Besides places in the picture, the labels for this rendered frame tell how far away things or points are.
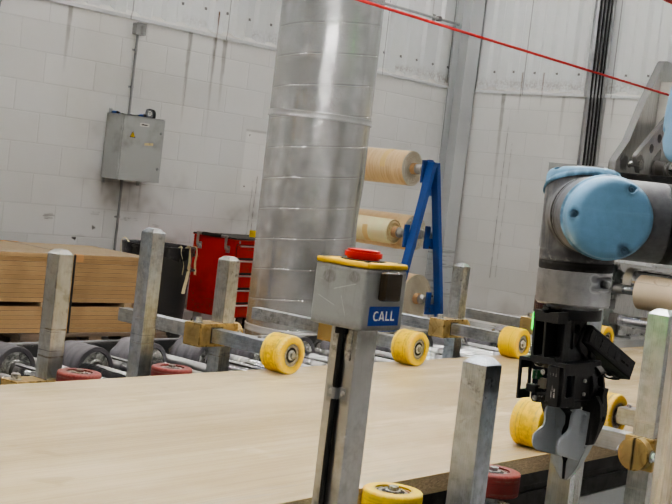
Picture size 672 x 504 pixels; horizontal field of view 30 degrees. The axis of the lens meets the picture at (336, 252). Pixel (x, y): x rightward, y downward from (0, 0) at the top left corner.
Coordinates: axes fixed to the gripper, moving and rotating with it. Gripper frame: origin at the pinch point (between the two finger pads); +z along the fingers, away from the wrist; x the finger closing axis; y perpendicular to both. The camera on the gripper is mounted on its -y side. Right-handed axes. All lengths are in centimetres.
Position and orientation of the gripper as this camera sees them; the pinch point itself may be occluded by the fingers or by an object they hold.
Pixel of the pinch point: (569, 468)
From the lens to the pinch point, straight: 160.0
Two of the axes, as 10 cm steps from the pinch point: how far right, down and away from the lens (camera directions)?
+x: 6.7, 0.9, -7.3
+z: -0.7, 10.0, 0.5
